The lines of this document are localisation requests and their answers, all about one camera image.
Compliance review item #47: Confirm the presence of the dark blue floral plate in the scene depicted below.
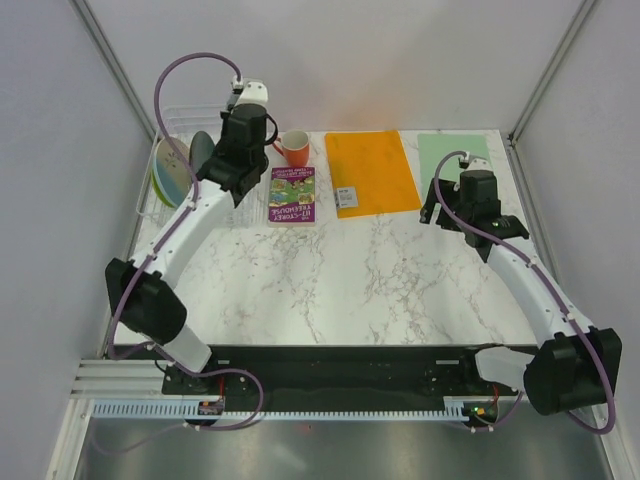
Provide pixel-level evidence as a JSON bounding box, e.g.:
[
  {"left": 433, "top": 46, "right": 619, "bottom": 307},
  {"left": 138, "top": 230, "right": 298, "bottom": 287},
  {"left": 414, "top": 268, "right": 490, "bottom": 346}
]
[{"left": 189, "top": 131, "right": 215, "bottom": 173}]

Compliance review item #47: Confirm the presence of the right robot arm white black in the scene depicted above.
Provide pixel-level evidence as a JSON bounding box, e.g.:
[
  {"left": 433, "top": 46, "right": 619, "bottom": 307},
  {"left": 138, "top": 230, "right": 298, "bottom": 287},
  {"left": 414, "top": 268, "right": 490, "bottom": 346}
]
[{"left": 420, "top": 170, "right": 622, "bottom": 416}]

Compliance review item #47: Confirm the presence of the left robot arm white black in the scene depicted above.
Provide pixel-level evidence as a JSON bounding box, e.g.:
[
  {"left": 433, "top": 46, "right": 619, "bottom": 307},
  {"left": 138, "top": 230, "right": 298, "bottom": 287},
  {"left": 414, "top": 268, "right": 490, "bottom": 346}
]
[{"left": 105, "top": 103, "right": 275, "bottom": 393}]

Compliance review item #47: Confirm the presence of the orange mug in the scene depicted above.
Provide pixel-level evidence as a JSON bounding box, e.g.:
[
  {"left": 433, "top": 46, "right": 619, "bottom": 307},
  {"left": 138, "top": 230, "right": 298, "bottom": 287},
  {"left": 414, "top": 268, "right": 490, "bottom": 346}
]
[{"left": 273, "top": 130, "right": 310, "bottom": 168}]

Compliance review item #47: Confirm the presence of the cream blue leaf plate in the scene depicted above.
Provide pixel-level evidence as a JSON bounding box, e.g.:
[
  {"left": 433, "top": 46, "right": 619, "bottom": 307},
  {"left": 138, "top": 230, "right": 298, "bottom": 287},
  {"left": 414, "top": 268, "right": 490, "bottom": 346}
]
[{"left": 152, "top": 139, "right": 192, "bottom": 209}]

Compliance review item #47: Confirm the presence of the light green cutting board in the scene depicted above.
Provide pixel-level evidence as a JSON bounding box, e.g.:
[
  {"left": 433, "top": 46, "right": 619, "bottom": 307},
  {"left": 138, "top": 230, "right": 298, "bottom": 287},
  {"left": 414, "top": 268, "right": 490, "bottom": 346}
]
[{"left": 417, "top": 133, "right": 491, "bottom": 200}]

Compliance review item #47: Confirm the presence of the orange cutting board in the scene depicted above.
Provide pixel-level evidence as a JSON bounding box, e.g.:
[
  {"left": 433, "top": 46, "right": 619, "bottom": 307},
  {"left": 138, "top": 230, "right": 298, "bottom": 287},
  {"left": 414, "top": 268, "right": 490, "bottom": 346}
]
[{"left": 325, "top": 130, "right": 421, "bottom": 219}]

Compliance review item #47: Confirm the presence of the purple treehouse book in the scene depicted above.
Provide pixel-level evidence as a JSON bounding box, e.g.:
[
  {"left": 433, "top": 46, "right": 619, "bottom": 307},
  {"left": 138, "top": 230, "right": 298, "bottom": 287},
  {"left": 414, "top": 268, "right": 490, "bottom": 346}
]
[{"left": 268, "top": 167, "right": 316, "bottom": 227}]

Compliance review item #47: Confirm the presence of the green white plate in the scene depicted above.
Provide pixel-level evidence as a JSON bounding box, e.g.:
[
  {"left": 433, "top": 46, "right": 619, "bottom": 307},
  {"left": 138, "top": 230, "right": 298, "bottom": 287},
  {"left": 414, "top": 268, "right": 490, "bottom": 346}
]
[{"left": 150, "top": 170, "right": 173, "bottom": 208}]

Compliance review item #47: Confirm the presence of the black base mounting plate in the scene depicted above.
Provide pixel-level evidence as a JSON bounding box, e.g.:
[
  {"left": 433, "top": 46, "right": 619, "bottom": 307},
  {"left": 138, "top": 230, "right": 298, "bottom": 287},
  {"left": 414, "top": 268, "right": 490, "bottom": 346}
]
[{"left": 162, "top": 346, "right": 515, "bottom": 409}]

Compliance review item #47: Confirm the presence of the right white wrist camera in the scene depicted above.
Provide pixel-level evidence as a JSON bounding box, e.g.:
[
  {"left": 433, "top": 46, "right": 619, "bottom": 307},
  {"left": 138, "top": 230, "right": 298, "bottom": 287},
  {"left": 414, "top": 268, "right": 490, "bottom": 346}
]
[{"left": 458, "top": 152, "right": 493, "bottom": 171}]

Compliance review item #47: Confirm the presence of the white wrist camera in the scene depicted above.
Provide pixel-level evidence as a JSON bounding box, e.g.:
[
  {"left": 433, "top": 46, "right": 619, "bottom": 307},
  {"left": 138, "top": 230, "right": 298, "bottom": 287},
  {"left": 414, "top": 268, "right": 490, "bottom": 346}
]
[
  {"left": 226, "top": 78, "right": 269, "bottom": 111},
  {"left": 458, "top": 152, "right": 493, "bottom": 171}
]

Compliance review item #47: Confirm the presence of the right aluminium frame post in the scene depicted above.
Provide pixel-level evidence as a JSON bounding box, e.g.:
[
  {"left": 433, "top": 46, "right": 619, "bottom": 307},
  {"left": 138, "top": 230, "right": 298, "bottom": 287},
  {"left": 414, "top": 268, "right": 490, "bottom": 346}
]
[{"left": 507, "top": 0, "right": 601, "bottom": 146}]

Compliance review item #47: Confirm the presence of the aluminium frame post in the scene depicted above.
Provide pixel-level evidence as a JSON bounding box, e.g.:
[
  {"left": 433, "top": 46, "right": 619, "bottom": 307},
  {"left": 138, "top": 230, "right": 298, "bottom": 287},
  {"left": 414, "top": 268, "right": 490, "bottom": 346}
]
[
  {"left": 69, "top": 0, "right": 156, "bottom": 140},
  {"left": 507, "top": 0, "right": 601, "bottom": 146}
]

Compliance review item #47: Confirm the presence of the white wire dish rack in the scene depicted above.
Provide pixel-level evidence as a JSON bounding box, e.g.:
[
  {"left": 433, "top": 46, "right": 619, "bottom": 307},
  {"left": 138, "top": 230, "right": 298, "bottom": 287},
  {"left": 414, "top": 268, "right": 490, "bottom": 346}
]
[{"left": 136, "top": 104, "right": 268, "bottom": 229}]

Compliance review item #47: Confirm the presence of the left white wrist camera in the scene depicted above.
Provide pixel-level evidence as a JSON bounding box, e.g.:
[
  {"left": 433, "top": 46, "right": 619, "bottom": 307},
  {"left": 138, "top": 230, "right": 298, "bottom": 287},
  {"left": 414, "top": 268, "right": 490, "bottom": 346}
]
[{"left": 226, "top": 78, "right": 269, "bottom": 111}]

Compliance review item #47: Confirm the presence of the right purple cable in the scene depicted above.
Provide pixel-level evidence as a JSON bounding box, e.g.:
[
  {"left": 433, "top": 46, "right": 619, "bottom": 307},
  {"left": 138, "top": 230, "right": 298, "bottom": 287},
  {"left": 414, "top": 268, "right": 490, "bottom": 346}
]
[{"left": 432, "top": 151, "right": 615, "bottom": 435}]

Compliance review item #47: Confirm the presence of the left aluminium frame post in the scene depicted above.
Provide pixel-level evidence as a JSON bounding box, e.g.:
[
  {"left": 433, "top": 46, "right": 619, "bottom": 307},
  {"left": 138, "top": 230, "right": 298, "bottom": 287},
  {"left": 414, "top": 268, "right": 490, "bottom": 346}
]
[{"left": 69, "top": 0, "right": 156, "bottom": 140}]

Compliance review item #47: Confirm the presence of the white slotted cable duct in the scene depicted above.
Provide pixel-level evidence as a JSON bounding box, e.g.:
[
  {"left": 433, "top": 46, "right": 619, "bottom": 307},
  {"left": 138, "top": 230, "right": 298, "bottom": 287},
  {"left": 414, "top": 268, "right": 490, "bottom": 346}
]
[{"left": 92, "top": 397, "right": 486, "bottom": 422}]

